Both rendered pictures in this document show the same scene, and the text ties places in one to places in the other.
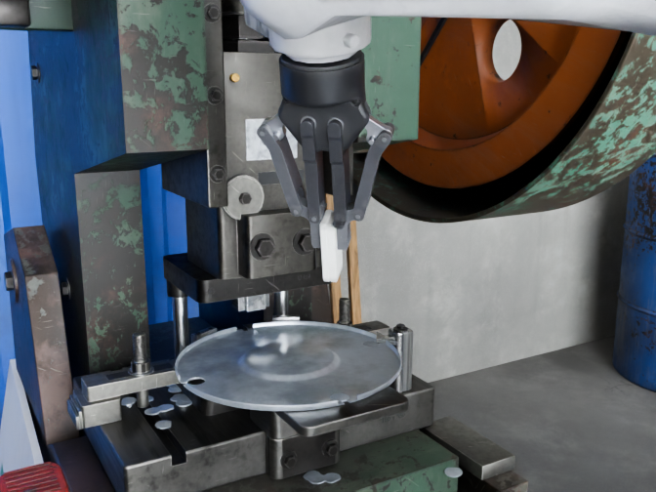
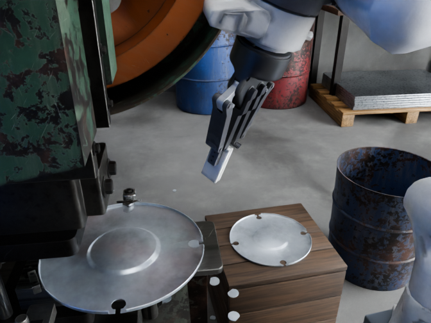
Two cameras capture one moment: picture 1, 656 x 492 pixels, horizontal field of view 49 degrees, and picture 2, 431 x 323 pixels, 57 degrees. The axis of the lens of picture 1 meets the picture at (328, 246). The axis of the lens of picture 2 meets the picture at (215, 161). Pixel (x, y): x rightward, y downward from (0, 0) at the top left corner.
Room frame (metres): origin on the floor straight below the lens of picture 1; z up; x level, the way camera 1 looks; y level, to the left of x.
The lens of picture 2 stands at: (0.51, 0.51, 1.26)
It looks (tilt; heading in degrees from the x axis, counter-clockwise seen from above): 28 degrees down; 292
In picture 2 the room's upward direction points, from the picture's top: straight up
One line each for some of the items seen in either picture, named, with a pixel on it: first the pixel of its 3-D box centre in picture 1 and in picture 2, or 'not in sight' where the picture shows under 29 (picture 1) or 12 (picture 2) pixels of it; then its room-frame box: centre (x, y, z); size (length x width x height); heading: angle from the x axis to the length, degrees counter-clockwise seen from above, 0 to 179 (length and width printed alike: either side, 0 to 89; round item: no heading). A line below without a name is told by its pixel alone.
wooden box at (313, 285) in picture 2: not in sight; (267, 275); (0.76, -0.61, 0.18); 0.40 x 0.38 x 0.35; 35
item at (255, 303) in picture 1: (251, 295); not in sight; (0.98, 0.11, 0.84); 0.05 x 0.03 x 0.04; 120
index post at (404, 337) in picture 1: (399, 356); (131, 207); (0.97, -0.10, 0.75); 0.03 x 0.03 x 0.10; 30
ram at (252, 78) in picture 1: (258, 157); (47, 120); (0.95, 0.09, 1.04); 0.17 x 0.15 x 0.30; 30
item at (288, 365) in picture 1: (289, 359); (124, 248); (0.88, 0.05, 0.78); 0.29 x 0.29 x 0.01
